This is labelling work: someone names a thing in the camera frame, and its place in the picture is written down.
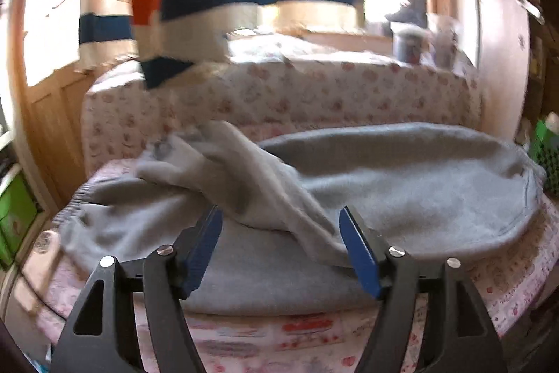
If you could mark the grey pants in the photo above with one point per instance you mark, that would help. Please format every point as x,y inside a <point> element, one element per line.
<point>393,189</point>

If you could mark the green checkered bag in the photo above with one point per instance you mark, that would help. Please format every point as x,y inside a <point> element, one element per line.
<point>546,150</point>

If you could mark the green storage bin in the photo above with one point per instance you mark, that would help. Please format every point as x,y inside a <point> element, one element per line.
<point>15,215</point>

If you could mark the striped curtain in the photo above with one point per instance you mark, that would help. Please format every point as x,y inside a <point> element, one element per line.
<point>209,6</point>

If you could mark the clear printed cup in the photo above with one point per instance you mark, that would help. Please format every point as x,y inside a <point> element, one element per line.
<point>443,45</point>

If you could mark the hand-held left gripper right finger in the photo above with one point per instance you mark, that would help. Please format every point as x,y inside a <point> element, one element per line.
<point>360,255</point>

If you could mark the wooden shelf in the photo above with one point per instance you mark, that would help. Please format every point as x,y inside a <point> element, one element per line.
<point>546,49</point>

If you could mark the white board panel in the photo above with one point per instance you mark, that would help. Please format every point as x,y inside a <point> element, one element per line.
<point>502,71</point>

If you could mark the dark jar with white lid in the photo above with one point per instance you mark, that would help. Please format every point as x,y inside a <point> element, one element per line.
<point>408,45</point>

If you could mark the red print bedsheet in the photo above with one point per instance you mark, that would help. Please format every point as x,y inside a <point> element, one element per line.
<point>270,338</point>

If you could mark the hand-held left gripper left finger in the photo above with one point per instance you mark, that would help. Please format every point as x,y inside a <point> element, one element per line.
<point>203,250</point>

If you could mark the wooden door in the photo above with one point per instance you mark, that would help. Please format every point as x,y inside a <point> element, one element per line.
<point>48,115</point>

